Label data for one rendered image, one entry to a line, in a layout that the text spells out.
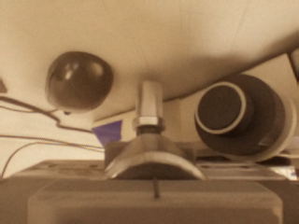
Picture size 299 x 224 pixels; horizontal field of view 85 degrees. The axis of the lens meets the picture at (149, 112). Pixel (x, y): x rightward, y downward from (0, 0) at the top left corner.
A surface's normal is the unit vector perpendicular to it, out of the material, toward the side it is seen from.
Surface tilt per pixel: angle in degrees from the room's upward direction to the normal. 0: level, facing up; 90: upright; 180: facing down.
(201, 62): 0
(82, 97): 26
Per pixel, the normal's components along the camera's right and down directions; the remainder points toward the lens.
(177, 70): 0.00, 0.93
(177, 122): -0.54, -0.31
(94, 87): 0.44, 0.54
